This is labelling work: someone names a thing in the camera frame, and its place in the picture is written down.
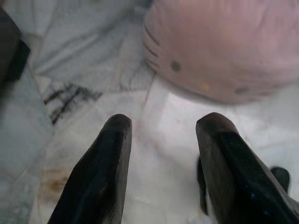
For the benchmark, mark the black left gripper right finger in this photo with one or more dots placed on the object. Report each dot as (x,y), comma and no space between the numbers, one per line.
(233,175)

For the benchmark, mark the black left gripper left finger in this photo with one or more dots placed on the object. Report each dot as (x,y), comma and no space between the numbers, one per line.
(100,175)

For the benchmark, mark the brown fabric sofa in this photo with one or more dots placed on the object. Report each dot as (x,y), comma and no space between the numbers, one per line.
(9,51)

